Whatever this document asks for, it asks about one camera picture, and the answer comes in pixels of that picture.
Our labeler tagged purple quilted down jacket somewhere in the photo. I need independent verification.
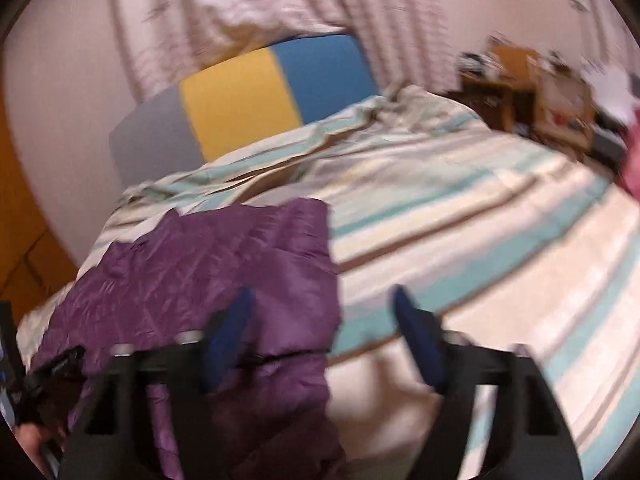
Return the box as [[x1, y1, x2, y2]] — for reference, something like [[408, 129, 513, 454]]
[[32, 198, 345, 479]]

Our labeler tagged person's left hand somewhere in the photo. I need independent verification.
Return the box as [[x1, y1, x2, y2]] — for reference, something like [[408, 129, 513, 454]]
[[13, 424, 55, 474]]

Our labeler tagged wooden wardrobe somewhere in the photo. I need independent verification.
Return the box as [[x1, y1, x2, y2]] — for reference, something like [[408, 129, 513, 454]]
[[0, 115, 77, 322]]

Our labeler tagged wooden desk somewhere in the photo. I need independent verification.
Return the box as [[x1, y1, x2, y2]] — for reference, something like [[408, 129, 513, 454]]
[[445, 44, 539, 132]]

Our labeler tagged grey yellow blue headboard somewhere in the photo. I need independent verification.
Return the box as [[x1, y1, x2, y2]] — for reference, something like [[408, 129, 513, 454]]
[[108, 34, 378, 186]]

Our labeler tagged white patterned curtain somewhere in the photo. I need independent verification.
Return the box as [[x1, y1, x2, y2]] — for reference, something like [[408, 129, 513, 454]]
[[110, 0, 456, 103]]

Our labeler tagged pink cloth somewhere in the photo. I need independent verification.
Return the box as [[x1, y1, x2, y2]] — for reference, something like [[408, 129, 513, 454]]
[[616, 108, 640, 202]]

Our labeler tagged striped bed duvet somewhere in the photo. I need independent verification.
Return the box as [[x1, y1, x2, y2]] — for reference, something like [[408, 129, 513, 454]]
[[16, 84, 640, 480]]

